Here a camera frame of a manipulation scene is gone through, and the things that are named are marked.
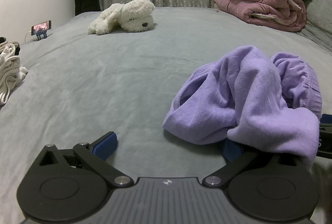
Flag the folded white garment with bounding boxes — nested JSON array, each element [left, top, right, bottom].
[[1, 40, 28, 106]]

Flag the purple pants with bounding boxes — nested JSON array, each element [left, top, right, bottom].
[[163, 46, 322, 166]]

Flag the white plush dog toy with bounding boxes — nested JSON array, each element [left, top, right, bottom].
[[88, 0, 155, 35]]

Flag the smartphone on blue stand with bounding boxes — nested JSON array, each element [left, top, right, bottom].
[[31, 20, 52, 40]]

